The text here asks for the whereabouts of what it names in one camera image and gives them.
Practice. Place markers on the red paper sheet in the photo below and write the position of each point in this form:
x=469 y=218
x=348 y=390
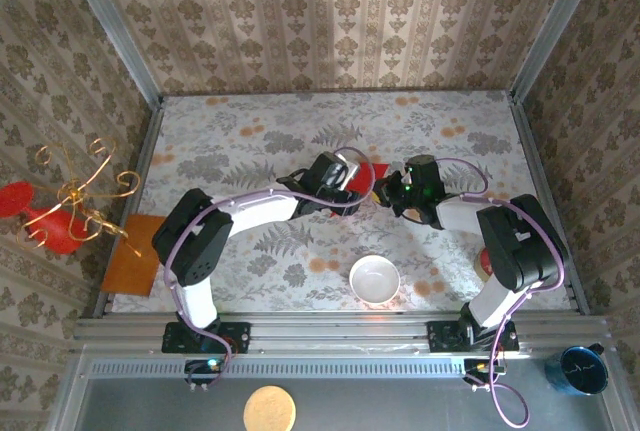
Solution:
x=367 y=176

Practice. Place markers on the aluminium frame cross rail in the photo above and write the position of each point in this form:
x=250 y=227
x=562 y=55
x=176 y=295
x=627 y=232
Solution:
x=340 y=333

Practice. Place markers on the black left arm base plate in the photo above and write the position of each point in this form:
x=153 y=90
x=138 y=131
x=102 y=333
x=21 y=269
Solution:
x=235 y=338

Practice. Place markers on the dark blue mug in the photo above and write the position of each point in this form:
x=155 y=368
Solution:
x=580 y=371

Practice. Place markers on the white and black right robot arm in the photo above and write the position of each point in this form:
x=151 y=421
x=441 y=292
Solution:
x=520 y=246

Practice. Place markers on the grey metal shelf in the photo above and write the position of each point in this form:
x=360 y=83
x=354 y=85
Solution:
x=400 y=406

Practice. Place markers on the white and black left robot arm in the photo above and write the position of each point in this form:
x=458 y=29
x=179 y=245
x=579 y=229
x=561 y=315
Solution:
x=197 y=301

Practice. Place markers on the red vase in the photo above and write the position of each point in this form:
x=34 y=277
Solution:
x=50 y=231

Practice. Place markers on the aluminium frame post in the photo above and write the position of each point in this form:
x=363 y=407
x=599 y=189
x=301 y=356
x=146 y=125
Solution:
x=114 y=26
x=555 y=26

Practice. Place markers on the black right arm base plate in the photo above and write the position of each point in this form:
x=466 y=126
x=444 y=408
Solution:
x=442 y=337

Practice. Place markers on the aluminium side rail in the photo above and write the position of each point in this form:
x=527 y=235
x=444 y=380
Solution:
x=534 y=151
x=145 y=151

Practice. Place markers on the red patterned round disc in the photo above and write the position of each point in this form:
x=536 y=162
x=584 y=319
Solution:
x=482 y=263

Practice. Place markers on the round cork coaster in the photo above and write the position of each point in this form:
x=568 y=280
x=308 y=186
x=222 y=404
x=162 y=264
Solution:
x=270 y=408

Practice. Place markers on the floral tablecloth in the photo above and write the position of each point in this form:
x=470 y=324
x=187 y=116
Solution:
x=240 y=116

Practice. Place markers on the orange wooden board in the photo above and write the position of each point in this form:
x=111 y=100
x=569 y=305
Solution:
x=132 y=261

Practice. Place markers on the white bowl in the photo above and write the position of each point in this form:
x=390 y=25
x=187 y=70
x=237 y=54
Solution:
x=375 y=278

